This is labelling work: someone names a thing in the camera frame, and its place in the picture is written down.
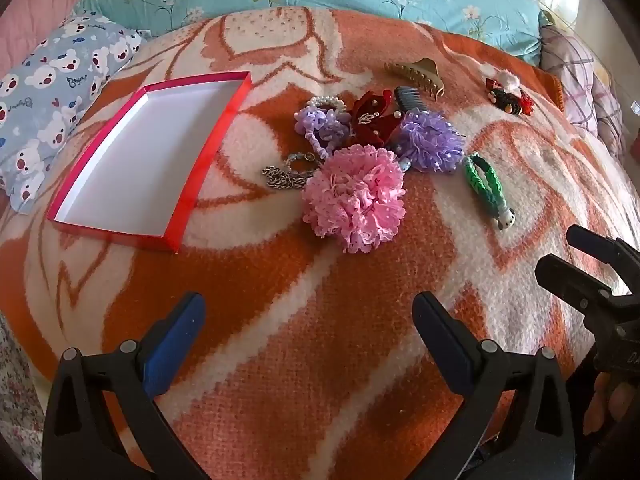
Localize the pink quilt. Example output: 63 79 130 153
0 0 107 79

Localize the small purple pearl scrunchie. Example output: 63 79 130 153
294 96 353 157

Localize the gold hair claw clip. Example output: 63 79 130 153
384 57 446 102

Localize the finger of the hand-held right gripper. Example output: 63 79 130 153
534 254 616 314
566 224 640 293

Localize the large purple lace scrunchie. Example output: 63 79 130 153
395 111 467 173

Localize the red shallow cardboard box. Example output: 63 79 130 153
46 72 253 253

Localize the green braided bracelet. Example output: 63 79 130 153
464 152 516 231

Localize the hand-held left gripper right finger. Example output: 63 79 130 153
411 291 576 480

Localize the person's right hand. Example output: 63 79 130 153
582 371 640 437

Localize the small floral bed sheet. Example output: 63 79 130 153
0 310 47 480

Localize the dark red velvet bow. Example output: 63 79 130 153
350 89 403 147

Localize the dark hair comb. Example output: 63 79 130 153
394 86 426 116

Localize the plaid pillow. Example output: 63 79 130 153
539 25 627 162

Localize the blue bear print pillow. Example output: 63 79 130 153
0 10 149 216

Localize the orange and white blanket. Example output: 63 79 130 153
0 7 640 480

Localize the silver chain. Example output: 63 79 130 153
261 164 317 192

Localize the pink lace scrunchie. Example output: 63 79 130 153
301 144 407 254

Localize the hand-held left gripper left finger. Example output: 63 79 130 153
42 291 211 480

